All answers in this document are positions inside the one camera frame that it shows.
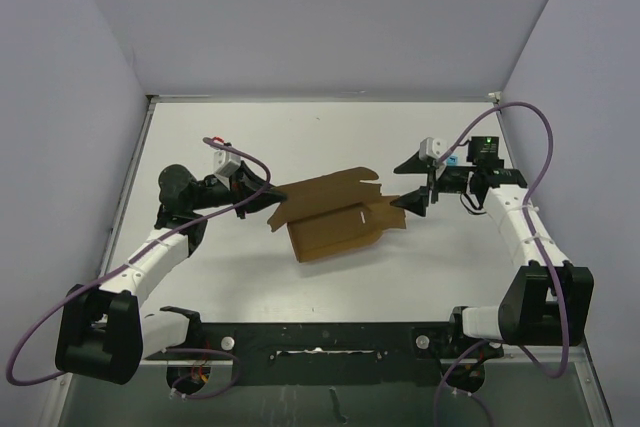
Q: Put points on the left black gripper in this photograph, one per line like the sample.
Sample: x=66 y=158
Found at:
x=245 y=185

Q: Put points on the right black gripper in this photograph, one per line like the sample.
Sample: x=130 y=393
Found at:
x=418 y=199

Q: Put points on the brown cardboard box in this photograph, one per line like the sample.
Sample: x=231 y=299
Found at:
x=336 y=213

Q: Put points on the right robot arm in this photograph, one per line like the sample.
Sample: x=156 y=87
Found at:
x=548 y=300

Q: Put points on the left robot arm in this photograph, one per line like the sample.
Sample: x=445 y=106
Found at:
x=102 y=332

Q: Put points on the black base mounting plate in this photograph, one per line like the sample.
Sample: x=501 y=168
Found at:
x=349 y=353

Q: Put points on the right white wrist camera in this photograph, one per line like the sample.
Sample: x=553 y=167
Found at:
x=432 y=148

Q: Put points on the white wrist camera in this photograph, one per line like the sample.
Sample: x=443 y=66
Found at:
x=225 y=165
x=432 y=148

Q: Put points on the aluminium table frame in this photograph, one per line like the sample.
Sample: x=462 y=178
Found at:
x=243 y=272

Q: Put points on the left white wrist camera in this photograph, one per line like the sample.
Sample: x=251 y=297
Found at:
x=225 y=165

